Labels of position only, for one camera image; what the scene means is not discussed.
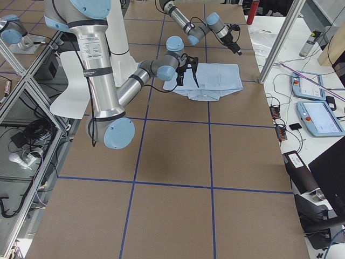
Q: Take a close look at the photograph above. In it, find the teach pendant tablet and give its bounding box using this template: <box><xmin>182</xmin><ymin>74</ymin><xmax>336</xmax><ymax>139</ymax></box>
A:
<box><xmin>291</xmin><ymin>71</ymin><xmax>326</xmax><ymax>101</ymax></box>
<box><xmin>296</xmin><ymin>100</ymin><xmax>344</xmax><ymax>137</ymax></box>

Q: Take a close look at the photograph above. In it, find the lower teach pendant tablet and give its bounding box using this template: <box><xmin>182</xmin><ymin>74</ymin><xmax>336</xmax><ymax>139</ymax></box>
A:
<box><xmin>296</xmin><ymin>100</ymin><xmax>344</xmax><ymax>137</ymax></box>

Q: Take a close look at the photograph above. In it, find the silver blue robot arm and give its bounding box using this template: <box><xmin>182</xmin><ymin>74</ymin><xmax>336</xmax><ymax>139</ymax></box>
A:
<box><xmin>159</xmin><ymin>1</ymin><xmax>242</xmax><ymax>56</ymax></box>
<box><xmin>44</xmin><ymin>1</ymin><xmax>198</xmax><ymax>149</ymax></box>

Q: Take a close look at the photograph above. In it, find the light blue button-up shirt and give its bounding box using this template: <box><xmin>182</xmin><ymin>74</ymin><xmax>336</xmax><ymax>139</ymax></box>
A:
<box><xmin>163</xmin><ymin>63</ymin><xmax>243</xmax><ymax>101</ymax></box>

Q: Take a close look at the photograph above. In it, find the red water bottle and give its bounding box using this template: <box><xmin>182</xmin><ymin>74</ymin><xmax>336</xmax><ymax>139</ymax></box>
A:
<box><xmin>246</xmin><ymin>0</ymin><xmax>260</xmax><ymax>25</ymax></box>

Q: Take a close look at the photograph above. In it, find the orange circuit board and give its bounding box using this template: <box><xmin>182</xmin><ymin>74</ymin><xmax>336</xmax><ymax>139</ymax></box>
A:
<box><xmin>270</xmin><ymin>105</ymin><xmax>281</xmax><ymax>119</ymax></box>
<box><xmin>275</xmin><ymin>124</ymin><xmax>287</xmax><ymax>142</ymax></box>

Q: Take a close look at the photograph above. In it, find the orange circuit board lower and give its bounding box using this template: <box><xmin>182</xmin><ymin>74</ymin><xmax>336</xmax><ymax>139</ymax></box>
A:
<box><xmin>275</xmin><ymin>124</ymin><xmax>287</xmax><ymax>142</ymax></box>

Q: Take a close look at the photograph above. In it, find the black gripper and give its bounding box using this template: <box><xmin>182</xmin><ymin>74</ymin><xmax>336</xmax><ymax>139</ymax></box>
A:
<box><xmin>176</xmin><ymin>55</ymin><xmax>199</xmax><ymax>88</ymax></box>
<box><xmin>221</xmin><ymin>24</ymin><xmax>242</xmax><ymax>56</ymax></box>

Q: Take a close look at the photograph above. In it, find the orange circuit board upper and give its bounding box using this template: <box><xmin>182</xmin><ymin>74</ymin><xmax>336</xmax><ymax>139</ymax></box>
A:
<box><xmin>270</xmin><ymin>105</ymin><xmax>281</xmax><ymax>119</ymax></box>

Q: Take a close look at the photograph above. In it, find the clear bottle green cap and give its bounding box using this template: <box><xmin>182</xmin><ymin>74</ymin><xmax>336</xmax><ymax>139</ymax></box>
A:
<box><xmin>299</xmin><ymin>29</ymin><xmax>322</xmax><ymax>57</ymax></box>

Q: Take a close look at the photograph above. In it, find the black monitor on stand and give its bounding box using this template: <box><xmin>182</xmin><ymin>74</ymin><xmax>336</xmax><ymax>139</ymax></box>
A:
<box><xmin>308</xmin><ymin>138</ymin><xmax>344</xmax><ymax>215</ymax></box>

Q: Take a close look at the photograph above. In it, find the purple rod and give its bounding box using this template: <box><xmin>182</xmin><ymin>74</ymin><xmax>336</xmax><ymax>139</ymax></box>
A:
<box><xmin>279</xmin><ymin>62</ymin><xmax>345</xmax><ymax>102</ymax></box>

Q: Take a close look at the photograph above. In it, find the aluminium frame post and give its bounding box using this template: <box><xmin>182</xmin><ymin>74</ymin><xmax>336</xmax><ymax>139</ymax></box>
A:
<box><xmin>258</xmin><ymin>0</ymin><xmax>306</xmax><ymax>84</ymax></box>

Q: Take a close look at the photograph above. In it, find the aluminium frame rail left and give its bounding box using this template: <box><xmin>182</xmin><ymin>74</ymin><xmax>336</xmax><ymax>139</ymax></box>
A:
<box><xmin>0</xmin><ymin>37</ymin><xmax>71</xmax><ymax>259</ymax></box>

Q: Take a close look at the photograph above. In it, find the third grey blue robot arm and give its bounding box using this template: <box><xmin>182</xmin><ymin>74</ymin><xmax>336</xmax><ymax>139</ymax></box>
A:
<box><xmin>1</xmin><ymin>15</ymin><xmax>46</xmax><ymax>54</ymax></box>

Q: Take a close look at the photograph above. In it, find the wooden board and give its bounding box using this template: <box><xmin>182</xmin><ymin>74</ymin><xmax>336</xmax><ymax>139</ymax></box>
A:
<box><xmin>318</xmin><ymin>23</ymin><xmax>345</xmax><ymax>66</ymax></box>

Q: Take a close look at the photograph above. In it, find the black cylindrical device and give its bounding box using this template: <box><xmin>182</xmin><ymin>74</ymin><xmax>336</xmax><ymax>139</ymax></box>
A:
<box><xmin>282</xmin><ymin>151</ymin><xmax>326</xmax><ymax>202</ymax></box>

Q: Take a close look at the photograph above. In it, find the upper teach pendant tablet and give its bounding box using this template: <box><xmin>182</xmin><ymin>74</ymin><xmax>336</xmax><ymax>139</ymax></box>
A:
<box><xmin>291</xmin><ymin>71</ymin><xmax>326</xmax><ymax>101</ymax></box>

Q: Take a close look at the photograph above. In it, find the white power strip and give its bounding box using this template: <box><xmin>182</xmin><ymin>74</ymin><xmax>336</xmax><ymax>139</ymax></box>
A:
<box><xmin>9</xmin><ymin>151</ymin><xmax>43</xmax><ymax>170</ymax></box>

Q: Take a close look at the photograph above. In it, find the small black square pad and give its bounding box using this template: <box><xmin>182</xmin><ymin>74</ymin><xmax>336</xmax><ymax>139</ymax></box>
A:
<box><xmin>289</xmin><ymin>123</ymin><xmax>302</xmax><ymax>131</ymax></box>

